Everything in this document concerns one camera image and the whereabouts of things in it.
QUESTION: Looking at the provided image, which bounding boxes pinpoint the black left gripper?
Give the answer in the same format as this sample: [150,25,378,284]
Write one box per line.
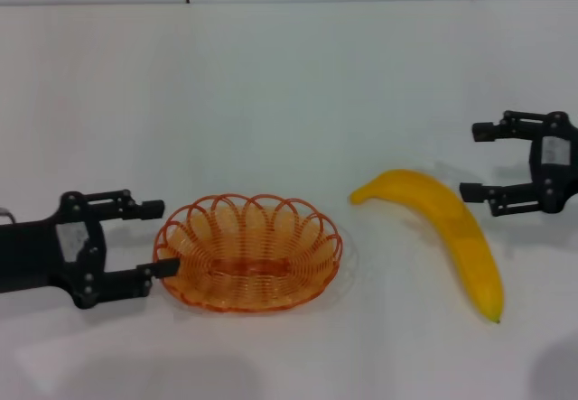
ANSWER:
[0,189,181,311]

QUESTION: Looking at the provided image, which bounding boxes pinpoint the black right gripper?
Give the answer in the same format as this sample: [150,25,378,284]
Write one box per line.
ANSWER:
[459,109,578,219]

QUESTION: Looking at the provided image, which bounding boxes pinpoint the yellow banana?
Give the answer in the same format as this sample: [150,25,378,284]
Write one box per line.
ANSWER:
[348,169,505,324]

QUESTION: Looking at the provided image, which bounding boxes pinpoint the orange wire basket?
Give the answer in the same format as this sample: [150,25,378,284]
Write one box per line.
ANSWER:
[153,193,343,314]

